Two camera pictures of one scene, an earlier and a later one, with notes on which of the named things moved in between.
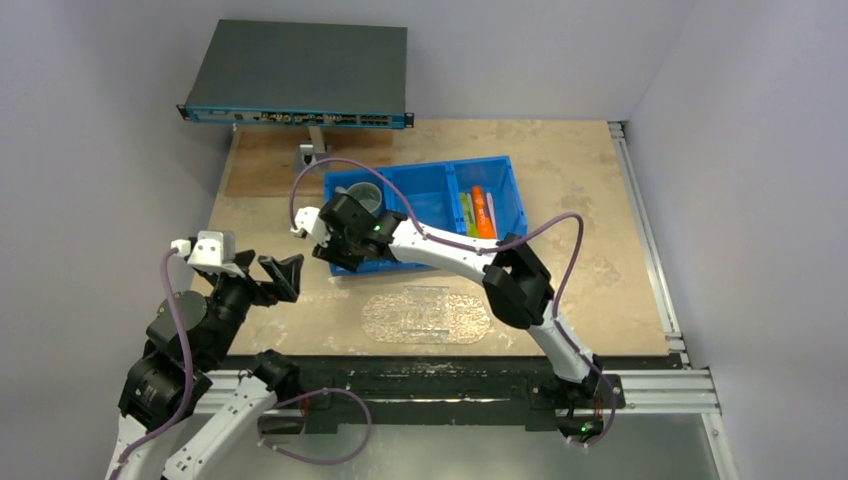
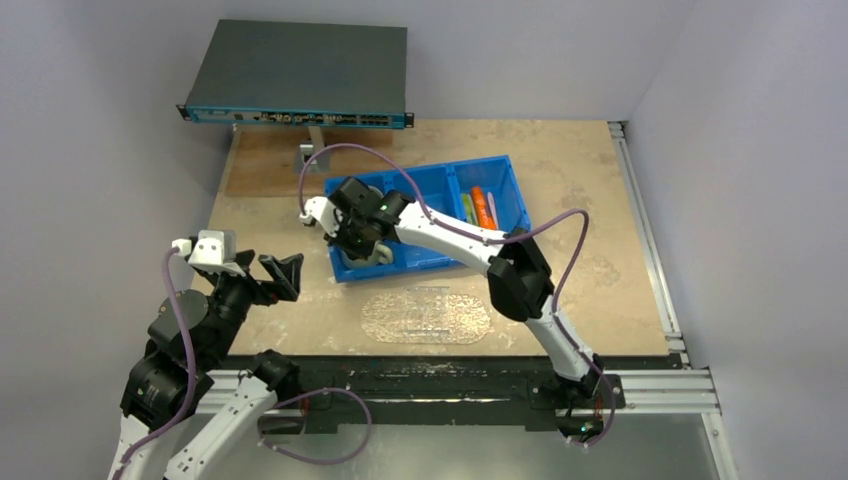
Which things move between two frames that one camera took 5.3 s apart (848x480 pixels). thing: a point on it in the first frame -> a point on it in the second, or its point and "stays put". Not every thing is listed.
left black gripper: x=284 y=273 stays put
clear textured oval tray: x=426 y=319 stays put
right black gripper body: x=337 y=245 -> x=351 y=240
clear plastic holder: x=426 y=309 stays put
